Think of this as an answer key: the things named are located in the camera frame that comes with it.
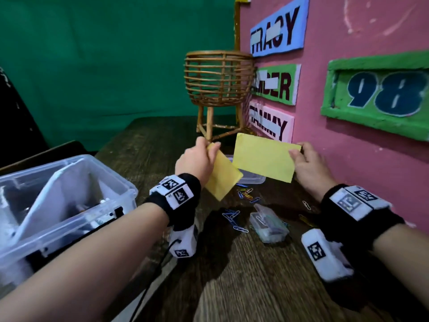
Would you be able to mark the person's right hand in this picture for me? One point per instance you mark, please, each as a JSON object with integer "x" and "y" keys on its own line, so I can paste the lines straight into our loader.
{"x": 311, "y": 174}

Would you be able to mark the person's left hand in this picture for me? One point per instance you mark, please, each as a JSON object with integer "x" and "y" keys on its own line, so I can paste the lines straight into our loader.
{"x": 196, "y": 164}

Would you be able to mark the yellow sticky note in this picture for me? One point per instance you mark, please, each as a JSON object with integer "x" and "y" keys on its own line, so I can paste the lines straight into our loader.
{"x": 223, "y": 177}
{"x": 264, "y": 157}

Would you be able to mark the clear plastic case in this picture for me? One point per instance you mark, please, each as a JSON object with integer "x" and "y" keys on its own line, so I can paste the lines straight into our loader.
{"x": 251, "y": 179}

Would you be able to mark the pile of coloured paper clips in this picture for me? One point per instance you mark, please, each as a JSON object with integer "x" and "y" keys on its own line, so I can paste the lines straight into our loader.
{"x": 231, "y": 216}

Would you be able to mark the small clear paper clip case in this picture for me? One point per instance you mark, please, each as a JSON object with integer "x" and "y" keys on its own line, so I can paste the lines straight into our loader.
{"x": 268, "y": 224}

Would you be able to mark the clear plastic storage box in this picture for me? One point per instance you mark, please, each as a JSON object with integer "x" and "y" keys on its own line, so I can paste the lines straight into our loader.
{"x": 60, "y": 211}

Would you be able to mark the person's left forearm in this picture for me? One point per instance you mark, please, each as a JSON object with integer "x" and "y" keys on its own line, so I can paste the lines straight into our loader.
{"x": 83, "y": 264}

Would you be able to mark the black wristband with markers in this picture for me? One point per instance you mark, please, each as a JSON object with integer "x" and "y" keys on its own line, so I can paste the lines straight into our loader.
{"x": 358, "y": 217}
{"x": 176, "y": 201}

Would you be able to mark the pink name sign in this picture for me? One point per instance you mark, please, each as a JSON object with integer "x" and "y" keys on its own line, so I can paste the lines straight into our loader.
{"x": 271, "y": 122}

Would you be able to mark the rattan basket stand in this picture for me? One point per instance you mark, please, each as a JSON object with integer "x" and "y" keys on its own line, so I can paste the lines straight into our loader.
{"x": 218, "y": 78}

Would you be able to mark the green name sign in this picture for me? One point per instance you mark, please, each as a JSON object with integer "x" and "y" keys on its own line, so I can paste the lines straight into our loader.
{"x": 280, "y": 85}

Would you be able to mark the green framed number sign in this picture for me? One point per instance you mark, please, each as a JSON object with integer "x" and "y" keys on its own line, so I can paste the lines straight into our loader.
{"x": 378, "y": 97}

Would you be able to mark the green backdrop cloth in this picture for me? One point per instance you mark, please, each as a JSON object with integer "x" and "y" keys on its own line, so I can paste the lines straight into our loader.
{"x": 100, "y": 63}

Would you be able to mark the yellow vertical edge strip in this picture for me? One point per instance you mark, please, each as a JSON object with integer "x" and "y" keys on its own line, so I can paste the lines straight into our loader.
{"x": 237, "y": 26}

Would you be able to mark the blue name sign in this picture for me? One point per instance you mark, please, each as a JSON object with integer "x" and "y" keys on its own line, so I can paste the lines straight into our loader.
{"x": 281, "y": 28}

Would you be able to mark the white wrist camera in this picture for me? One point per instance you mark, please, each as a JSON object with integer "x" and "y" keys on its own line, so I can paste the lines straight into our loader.
{"x": 326, "y": 256}
{"x": 184, "y": 243}

